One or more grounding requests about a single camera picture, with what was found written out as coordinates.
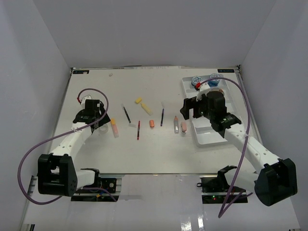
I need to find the black table label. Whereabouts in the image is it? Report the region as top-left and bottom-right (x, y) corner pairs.
(218, 69), (235, 73)
(72, 70), (90, 75)

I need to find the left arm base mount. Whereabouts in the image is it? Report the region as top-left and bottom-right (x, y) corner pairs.
(71, 175), (122, 202)

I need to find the clear tape roll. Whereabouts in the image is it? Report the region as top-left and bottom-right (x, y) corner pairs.
(99, 124), (109, 133)

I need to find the yellow eraser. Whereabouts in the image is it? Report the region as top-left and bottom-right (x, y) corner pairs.
(135, 97), (142, 104)

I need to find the purple pen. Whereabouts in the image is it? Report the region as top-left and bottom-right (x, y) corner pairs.
(160, 102), (165, 127)

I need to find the yellow white highlighter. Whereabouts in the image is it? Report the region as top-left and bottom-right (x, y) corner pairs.
(141, 103), (153, 116)

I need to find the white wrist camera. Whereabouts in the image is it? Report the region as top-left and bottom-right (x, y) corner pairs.
(80, 95), (92, 105)
(196, 83), (211, 102)

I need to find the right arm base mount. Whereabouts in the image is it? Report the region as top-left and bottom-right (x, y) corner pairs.
(196, 175), (248, 204)

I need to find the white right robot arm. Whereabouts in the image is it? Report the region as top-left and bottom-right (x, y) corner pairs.
(180, 91), (298, 206)

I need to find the orange pink highlighter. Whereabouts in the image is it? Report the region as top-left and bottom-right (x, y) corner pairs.
(111, 118), (119, 138)

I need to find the black pen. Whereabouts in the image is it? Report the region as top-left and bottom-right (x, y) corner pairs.
(121, 104), (131, 123)

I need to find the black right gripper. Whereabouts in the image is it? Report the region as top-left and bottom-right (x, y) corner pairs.
(180, 94), (215, 120)

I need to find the blue tape roll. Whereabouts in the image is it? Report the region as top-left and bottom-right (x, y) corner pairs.
(191, 76), (203, 88)
(208, 73), (221, 87)

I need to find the pink white eraser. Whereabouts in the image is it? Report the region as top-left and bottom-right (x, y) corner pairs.
(180, 121), (187, 134)

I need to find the right black table label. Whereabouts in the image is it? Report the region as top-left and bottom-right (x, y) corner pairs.
(218, 69), (235, 73)

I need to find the red pen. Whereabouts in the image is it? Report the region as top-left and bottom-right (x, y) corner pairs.
(137, 120), (141, 140)

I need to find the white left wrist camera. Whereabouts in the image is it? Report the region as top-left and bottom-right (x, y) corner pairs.
(80, 95), (92, 105)

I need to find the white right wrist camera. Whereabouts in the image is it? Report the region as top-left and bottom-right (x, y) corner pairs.
(196, 83), (211, 102)

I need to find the left black table label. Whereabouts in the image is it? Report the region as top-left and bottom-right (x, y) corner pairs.
(72, 70), (90, 75)

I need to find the white compartment tray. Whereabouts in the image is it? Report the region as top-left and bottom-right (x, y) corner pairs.
(182, 75), (241, 148)

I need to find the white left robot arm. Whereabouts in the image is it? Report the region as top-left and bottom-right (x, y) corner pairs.
(38, 98), (111, 197)

